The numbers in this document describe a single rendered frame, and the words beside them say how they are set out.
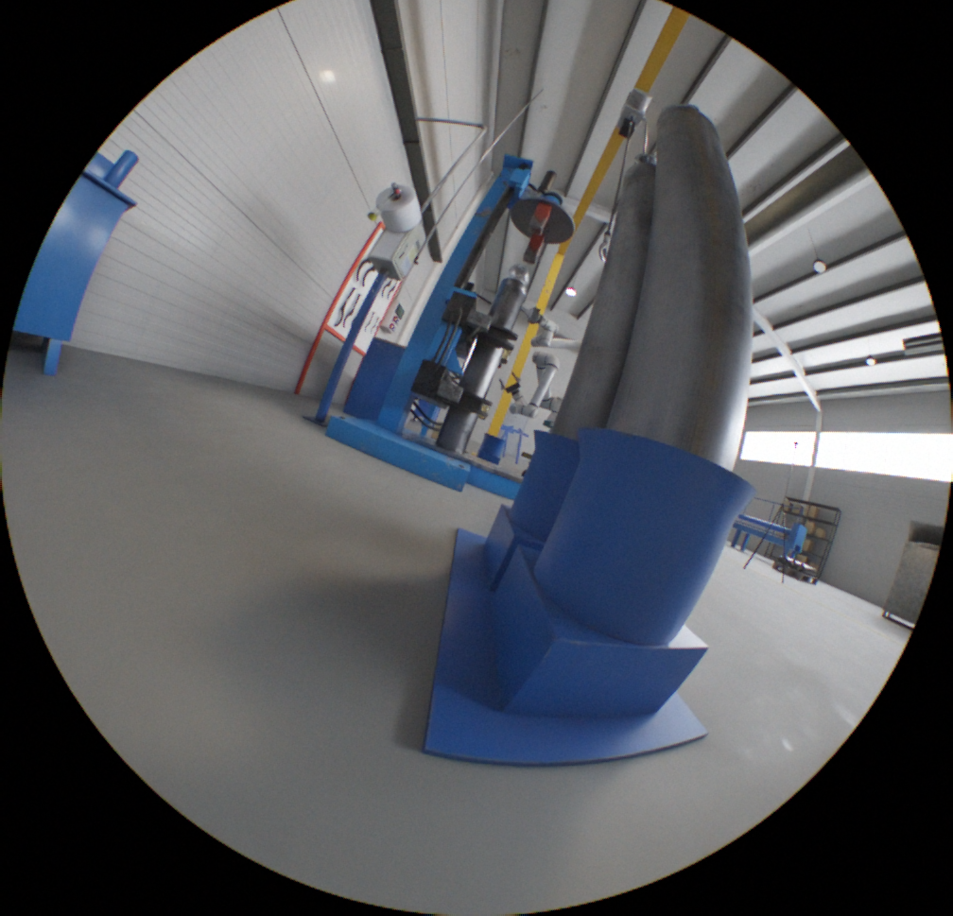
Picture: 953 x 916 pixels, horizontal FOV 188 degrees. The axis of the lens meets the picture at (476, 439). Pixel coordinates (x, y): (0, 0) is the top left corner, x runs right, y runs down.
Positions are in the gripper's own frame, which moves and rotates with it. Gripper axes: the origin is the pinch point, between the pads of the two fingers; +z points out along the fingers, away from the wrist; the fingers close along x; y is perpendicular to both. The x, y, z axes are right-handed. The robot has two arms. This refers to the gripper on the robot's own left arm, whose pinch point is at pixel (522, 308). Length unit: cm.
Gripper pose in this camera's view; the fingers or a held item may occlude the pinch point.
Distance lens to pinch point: 229.2
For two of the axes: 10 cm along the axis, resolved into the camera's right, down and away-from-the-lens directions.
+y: 3.6, 1.5, -9.2
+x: -3.6, 9.3, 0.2
